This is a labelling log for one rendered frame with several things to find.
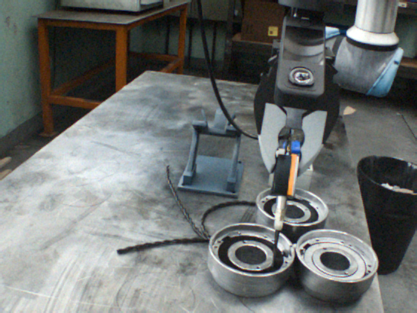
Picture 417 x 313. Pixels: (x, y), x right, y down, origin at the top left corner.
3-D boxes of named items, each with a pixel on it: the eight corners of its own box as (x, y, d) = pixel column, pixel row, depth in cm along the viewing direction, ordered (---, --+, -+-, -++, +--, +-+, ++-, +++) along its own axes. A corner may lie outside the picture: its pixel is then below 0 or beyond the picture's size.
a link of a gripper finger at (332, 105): (334, 140, 51) (340, 67, 47) (336, 145, 49) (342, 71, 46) (295, 138, 51) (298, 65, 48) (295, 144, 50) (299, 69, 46)
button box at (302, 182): (308, 194, 73) (313, 168, 71) (267, 187, 74) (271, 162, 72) (307, 173, 81) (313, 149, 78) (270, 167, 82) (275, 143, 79)
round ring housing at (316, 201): (279, 201, 70) (283, 179, 69) (334, 229, 64) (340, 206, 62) (238, 225, 63) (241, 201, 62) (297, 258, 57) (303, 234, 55)
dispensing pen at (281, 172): (260, 267, 48) (280, 123, 51) (259, 264, 53) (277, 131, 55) (280, 269, 48) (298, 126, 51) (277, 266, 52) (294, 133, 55)
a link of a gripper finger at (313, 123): (317, 160, 57) (322, 93, 53) (321, 182, 51) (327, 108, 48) (294, 159, 57) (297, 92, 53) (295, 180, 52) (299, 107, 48)
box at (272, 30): (288, 46, 382) (294, 4, 366) (234, 39, 386) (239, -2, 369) (286, 39, 418) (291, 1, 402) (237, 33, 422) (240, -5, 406)
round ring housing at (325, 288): (381, 276, 55) (390, 252, 53) (348, 320, 47) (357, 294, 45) (314, 243, 61) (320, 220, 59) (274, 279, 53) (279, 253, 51)
